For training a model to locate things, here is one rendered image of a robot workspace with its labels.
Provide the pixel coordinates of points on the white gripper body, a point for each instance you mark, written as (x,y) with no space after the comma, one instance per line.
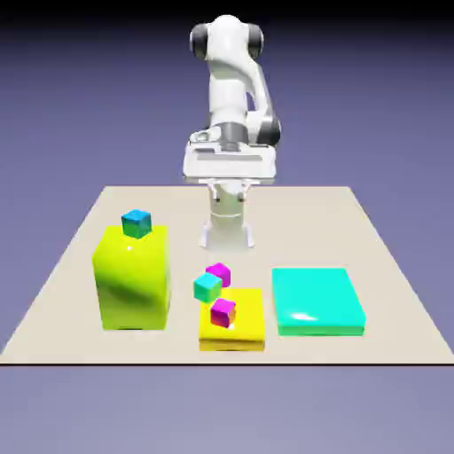
(230,166)

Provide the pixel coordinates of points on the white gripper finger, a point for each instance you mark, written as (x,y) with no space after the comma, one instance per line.
(243,193)
(214,193)

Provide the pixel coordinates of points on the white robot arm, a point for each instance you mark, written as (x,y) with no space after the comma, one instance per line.
(227,92)

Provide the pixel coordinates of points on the small magenta cube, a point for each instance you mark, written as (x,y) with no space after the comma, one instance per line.
(222,313)
(220,272)

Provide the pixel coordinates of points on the small blue cube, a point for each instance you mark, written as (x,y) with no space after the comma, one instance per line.
(136,223)

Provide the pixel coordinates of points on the small teal cube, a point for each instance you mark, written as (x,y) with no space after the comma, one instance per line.
(206,288)

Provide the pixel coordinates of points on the large lime green box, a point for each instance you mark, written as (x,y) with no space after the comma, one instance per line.
(131,283)

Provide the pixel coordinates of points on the large yellow box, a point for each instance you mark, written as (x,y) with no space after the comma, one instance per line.
(244,322)

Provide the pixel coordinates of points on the large cyan box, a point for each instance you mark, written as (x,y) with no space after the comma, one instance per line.
(315,301)

